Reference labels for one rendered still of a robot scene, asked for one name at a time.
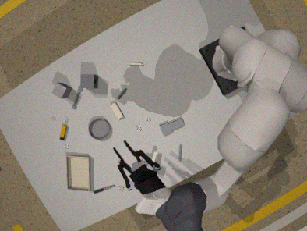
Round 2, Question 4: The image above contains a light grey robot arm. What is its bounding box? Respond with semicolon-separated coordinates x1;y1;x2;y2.
136;25;307;231

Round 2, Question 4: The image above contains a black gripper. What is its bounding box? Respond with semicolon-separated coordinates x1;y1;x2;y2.
113;140;166;195

